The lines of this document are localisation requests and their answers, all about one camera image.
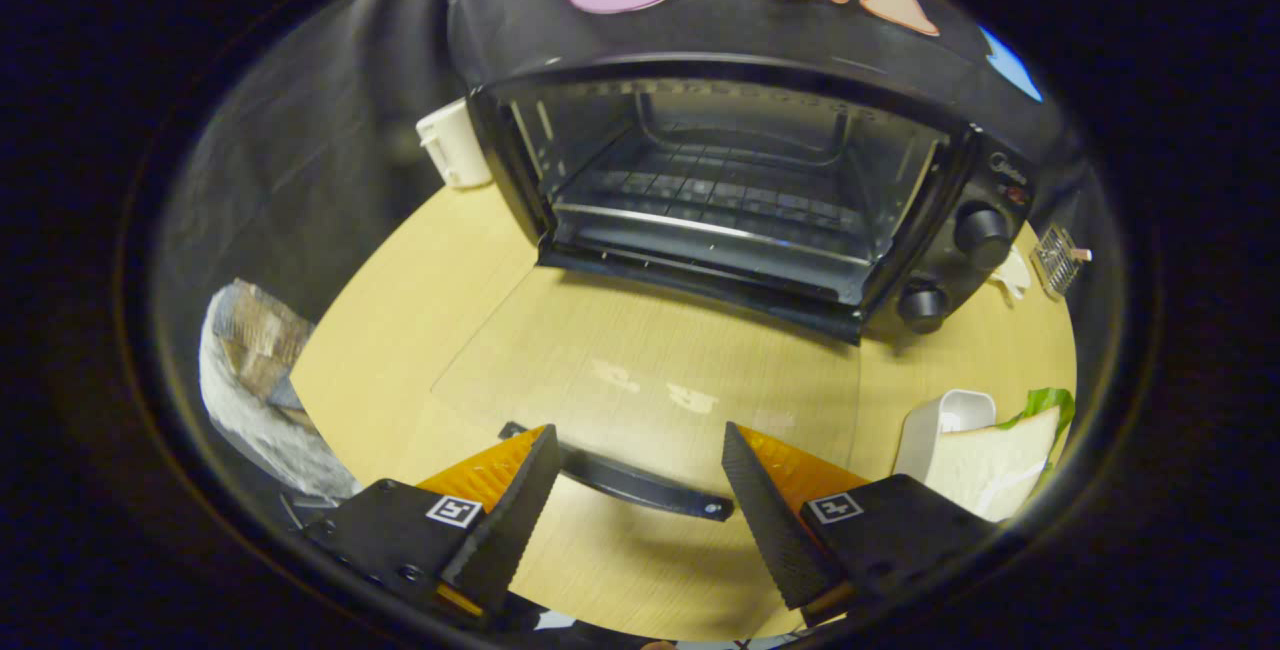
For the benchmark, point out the crumpled plastic bag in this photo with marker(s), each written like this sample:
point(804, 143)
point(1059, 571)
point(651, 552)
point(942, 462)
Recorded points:
point(260, 410)

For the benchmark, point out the white pop-up toaster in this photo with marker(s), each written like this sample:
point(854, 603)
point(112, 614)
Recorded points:
point(455, 145)

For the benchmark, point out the sandwich with lettuce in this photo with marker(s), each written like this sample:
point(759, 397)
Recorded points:
point(990, 465)

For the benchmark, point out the metal mesh holder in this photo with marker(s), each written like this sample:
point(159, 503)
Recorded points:
point(1058, 258)

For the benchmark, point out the black backdrop cloth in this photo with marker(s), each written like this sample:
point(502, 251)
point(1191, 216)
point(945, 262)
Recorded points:
point(330, 130)

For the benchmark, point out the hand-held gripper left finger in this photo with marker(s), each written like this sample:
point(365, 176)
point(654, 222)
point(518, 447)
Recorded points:
point(505, 530)

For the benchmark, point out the black toaster oven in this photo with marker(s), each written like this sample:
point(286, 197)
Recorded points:
point(940, 260)

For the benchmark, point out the white rectangular dish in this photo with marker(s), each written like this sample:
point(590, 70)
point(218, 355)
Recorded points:
point(935, 425)

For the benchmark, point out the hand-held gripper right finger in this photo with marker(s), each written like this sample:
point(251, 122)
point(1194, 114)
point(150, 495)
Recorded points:
point(775, 530)

